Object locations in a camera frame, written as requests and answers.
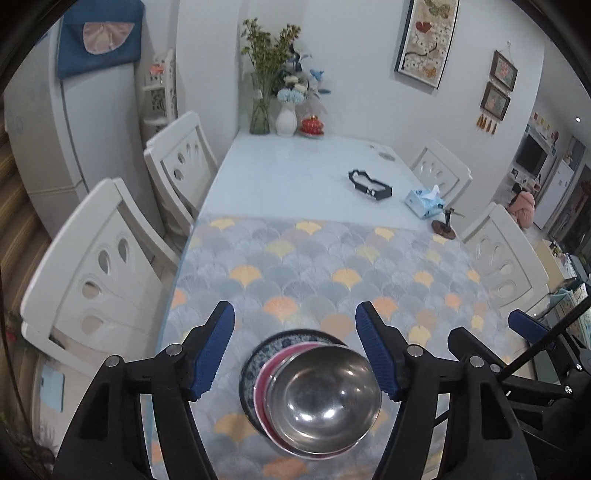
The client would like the blue steel bowl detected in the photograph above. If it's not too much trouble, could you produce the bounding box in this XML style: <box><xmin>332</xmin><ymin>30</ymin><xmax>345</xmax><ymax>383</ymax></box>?
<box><xmin>266</xmin><ymin>344</ymin><xmax>384</xmax><ymax>455</ymax></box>

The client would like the red steel bowl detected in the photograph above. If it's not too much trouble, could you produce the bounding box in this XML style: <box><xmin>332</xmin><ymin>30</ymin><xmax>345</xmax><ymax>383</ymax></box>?
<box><xmin>254</xmin><ymin>341</ymin><xmax>366</xmax><ymax>461</ymax></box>

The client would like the blue patterned plate three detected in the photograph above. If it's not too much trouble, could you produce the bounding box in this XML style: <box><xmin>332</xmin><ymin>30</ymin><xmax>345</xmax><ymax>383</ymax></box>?
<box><xmin>238</xmin><ymin>329</ymin><xmax>345</xmax><ymax>435</ymax></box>

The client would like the white chair near right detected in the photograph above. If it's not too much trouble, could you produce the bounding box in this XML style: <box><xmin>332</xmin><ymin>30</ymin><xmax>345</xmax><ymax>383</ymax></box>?
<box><xmin>461</xmin><ymin>203</ymin><xmax>549</xmax><ymax>315</ymax></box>

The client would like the white chair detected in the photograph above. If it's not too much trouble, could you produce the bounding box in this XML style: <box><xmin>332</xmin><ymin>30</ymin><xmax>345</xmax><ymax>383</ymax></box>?
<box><xmin>461</xmin><ymin>203</ymin><xmax>549</xmax><ymax>315</ymax></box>
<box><xmin>20</xmin><ymin>178</ymin><xmax>179</xmax><ymax>377</ymax></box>
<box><xmin>143</xmin><ymin>111</ymin><xmax>219</xmax><ymax>236</ymax></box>
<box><xmin>411</xmin><ymin>139</ymin><xmax>473</xmax><ymax>207</ymax></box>

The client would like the white chair near left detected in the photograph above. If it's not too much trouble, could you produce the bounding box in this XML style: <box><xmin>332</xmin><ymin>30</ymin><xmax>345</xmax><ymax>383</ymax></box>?
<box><xmin>20</xmin><ymin>178</ymin><xmax>179</xmax><ymax>377</ymax></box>

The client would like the blue tissue pack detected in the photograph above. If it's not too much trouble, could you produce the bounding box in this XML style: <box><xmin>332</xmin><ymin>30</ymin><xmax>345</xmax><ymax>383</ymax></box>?
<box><xmin>405</xmin><ymin>185</ymin><xmax>446</xmax><ymax>219</ymax></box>

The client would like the white chair far right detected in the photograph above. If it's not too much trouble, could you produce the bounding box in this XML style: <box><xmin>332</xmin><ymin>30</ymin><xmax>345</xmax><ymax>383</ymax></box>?
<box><xmin>411</xmin><ymin>139</ymin><xmax>473</xmax><ymax>207</ymax></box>

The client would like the fan pattern table mat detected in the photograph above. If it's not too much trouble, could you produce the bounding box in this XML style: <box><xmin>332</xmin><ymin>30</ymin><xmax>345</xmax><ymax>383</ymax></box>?
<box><xmin>160</xmin><ymin>217</ymin><xmax>525</xmax><ymax>479</ymax></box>

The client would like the white dining table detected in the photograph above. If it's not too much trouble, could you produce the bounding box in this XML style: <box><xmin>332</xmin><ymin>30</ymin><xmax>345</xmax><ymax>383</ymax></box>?
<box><xmin>200</xmin><ymin>131</ymin><xmax>431</xmax><ymax>231</ymax></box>

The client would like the small framed picture lower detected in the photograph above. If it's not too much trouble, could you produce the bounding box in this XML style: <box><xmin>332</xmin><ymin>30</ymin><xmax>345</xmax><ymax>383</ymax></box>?
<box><xmin>480</xmin><ymin>82</ymin><xmax>511</xmax><ymax>121</ymax></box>

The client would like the small framed picture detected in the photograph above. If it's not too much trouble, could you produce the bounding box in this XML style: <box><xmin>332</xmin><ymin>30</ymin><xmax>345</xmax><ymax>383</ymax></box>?
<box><xmin>490</xmin><ymin>51</ymin><xmax>518</xmax><ymax>91</ymax></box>
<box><xmin>480</xmin><ymin>82</ymin><xmax>511</xmax><ymax>121</ymax></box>

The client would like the small framed picture upper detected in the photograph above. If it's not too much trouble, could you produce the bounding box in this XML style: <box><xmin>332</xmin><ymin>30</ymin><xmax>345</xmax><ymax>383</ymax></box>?
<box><xmin>490</xmin><ymin>51</ymin><xmax>518</xmax><ymax>91</ymax></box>

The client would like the red lidded dish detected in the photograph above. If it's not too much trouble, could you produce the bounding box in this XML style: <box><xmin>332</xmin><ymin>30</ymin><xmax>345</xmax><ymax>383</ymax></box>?
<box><xmin>298</xmin><ymin>115</ymin><xmax>325</xmax><ymax>138</ymax></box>

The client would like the white flower vase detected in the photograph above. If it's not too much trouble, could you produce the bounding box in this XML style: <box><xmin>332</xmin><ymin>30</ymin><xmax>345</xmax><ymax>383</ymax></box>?
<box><xmin>276</xmin><ymin>102</ymin><xmax>297</xmax><ymax>137</ymax></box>

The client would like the white chair far left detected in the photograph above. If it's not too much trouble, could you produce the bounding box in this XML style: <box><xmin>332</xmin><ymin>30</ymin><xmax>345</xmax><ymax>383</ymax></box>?
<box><xmin>143</xmin><ymin>111</ymin><xmax>219</xmax><ymax>236</ymax></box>

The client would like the green glass vase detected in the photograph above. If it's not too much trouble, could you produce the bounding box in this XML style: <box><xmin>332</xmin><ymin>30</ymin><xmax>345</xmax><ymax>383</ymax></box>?
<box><xmin>249</xmin><ymin>97</ymin><xmax>270</xmax><ymax>135</ymax></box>

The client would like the white refrigerator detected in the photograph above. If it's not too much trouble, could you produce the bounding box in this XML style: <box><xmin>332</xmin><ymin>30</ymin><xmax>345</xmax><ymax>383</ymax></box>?
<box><xmin>4</xmin><ymin>24</ymin><xmax>163</xmax><ymax>236</ymax></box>

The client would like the large framed picture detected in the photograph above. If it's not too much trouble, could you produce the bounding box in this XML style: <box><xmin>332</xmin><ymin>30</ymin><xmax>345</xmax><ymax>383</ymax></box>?
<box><xmin>396</xmin><ymin>0</ymin><xmax>460</xmax><ymax>89</ymax></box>

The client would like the blue cloth cover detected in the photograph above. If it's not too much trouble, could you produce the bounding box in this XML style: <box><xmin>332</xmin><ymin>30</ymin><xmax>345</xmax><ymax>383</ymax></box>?
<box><xmin>56</xmin><ymin>0</ymin><xmax>145</xmax><ymax>80</ymax></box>

